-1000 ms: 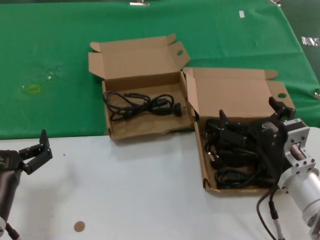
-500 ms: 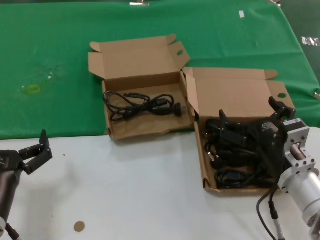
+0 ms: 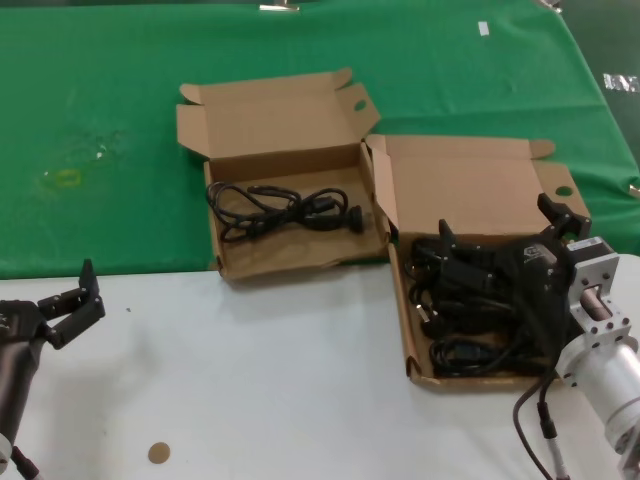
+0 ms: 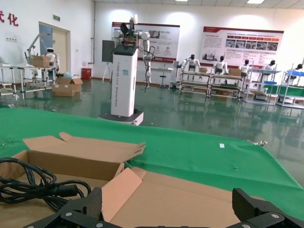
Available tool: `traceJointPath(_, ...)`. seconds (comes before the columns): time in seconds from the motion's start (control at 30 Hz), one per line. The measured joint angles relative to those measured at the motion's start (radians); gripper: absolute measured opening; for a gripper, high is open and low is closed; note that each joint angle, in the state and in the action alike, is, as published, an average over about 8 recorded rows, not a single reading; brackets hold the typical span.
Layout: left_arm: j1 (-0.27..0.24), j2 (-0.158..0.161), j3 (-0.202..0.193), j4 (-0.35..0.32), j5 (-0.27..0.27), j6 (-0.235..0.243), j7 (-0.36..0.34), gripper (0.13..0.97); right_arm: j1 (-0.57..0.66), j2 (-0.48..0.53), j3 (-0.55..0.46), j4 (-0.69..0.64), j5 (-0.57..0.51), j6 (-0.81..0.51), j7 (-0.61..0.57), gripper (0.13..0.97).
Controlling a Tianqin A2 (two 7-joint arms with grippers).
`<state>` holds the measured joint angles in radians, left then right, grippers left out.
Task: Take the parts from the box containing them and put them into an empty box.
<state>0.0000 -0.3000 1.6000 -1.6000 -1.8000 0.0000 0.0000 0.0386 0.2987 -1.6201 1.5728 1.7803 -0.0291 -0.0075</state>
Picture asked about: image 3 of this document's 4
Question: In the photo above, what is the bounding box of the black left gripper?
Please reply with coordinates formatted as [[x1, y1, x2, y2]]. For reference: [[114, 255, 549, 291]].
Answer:
[[0, 258, 107, 436]]

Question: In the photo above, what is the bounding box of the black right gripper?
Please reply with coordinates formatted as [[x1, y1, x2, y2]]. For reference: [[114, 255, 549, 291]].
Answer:
[[438, 193, 591, 361]]

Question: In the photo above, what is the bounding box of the black power cable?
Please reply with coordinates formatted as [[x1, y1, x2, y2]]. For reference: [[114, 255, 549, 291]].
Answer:
[[206, 181, 375, 245], [414, 294, 526, 341], [408, 238, 501, 306], [430, 335, 551, 379]]

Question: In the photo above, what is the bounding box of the cardboard box with oval hole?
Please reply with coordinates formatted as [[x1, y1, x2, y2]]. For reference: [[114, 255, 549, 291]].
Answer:
[[175, 68, 392, 280]]

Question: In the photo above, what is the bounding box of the cardboard box with round hole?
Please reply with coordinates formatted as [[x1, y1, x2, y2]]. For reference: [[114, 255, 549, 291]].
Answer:
[[364, 133, 592, 389]]

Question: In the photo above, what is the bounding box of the green table cloth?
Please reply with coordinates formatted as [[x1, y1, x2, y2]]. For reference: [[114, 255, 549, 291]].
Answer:
[[0, 0, 640, 280]]

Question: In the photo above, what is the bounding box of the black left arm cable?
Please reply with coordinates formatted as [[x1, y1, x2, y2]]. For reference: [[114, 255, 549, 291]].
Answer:
[[8, 443, 42, 480]]

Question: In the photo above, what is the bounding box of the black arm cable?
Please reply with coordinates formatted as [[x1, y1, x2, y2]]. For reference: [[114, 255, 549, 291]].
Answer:
[[8, 443, 42, 480], [514, 372, 559, 480]]

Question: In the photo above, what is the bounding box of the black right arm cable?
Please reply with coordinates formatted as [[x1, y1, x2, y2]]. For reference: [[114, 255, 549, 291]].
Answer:
[[514, 372, 559, 480]]

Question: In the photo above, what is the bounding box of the cable with silver connector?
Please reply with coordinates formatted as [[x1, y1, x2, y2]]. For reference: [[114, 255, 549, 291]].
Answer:
[[535, 387, 571, 480]]

